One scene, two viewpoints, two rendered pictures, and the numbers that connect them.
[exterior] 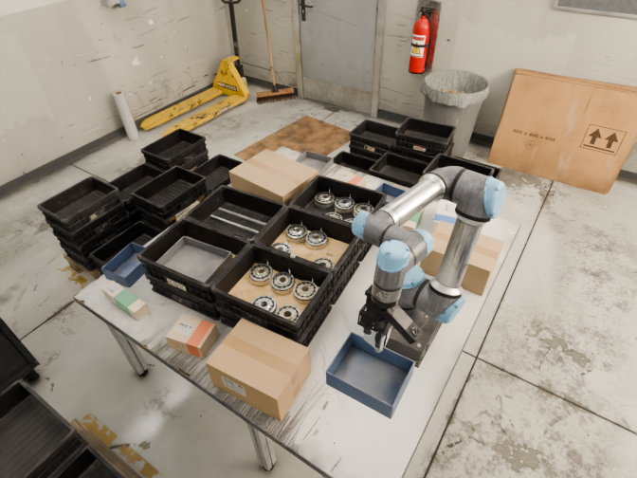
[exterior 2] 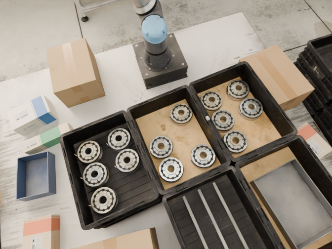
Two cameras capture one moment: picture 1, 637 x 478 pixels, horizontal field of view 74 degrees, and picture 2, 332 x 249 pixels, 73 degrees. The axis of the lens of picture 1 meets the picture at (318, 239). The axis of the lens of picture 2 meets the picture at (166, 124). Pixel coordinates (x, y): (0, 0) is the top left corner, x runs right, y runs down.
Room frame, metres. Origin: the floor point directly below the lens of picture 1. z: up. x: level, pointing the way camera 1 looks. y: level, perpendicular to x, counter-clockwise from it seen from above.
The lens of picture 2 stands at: (1.66, 0.25, 1.79)
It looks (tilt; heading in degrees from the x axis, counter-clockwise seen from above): 66 degrees down; 225
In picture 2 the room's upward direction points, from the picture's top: 8 degrees counter-clockwise
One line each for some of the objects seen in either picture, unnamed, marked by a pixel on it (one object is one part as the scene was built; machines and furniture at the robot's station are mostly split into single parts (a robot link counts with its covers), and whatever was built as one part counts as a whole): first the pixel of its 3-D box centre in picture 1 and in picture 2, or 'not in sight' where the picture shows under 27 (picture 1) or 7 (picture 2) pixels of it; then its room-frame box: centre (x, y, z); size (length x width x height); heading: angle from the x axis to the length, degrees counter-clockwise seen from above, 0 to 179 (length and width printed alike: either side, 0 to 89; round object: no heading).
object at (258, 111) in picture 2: (263, 304); (251, 107); (1.08, 0.23, 0.86); 0.10 x 0.10 x 0.01
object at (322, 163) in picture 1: (309, 167); not in sight; (2.29, 0.04, 0.73); 0.27 x 0.20 x 0.05; 149
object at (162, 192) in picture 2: (308, 237); (175, 135); (1.41, 0.04, 0.92); 0.40 x 0.30 x 0.02; 61
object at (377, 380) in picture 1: (370, 373); not in sight; (0.62, -0.13, 1.10); 0.20 x 0.15 x 0.07; 58
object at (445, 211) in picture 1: (446, 218); (33, 115); (1.71, -0.68, 0.74); 0.20 x 0.12 x 0.09; 158
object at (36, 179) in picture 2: (391, 199); (36, 175); (1.91, -0.42, 0.74); 0.20 x 0.15 x 0.07; 51
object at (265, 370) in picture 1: (260, 367); (269, 82); (0.85, 0.23, 0.78); 0.30 x 0.22 x 0.16; 61
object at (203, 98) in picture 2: (305, 289); (211, 100); (1.15, 0.06, 0.86); 0.10 x 0.10 x 0.01
